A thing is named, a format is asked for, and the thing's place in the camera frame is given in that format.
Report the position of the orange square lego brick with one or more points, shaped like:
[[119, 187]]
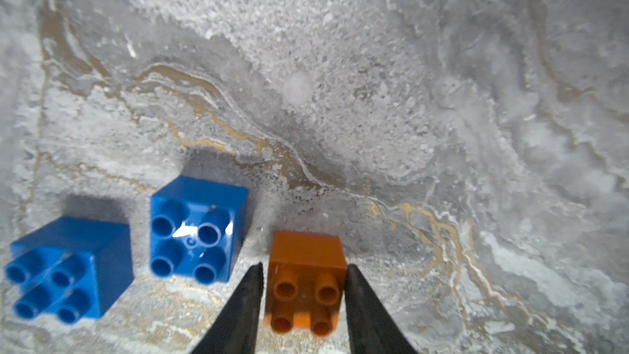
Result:
[[306, 279]]

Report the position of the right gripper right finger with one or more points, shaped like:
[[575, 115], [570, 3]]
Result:
[[370, 327]]

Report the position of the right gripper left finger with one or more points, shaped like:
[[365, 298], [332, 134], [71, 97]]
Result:
[[235, 329]]

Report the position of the blue square lego brick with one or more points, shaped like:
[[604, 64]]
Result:
[[197, 229], [72, 268]]

